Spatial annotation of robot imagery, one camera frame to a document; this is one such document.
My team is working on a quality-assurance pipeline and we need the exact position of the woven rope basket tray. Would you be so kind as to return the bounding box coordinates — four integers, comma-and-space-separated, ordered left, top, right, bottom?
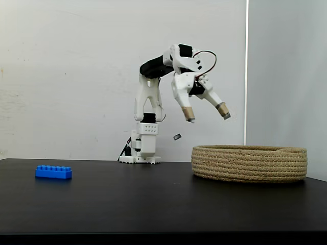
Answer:
191, 144, 308, 183

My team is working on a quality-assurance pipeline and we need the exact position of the red black gripper cable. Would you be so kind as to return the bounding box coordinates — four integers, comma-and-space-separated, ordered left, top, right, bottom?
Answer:
192, 50, 218, 80

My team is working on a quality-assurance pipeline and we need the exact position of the blue lego block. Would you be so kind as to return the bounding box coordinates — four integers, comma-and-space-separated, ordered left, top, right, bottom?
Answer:
35, 165, 73, 179

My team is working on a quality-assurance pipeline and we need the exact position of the black base cable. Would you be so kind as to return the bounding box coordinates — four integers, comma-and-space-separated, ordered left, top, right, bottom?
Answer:
119, 137, 132, 161

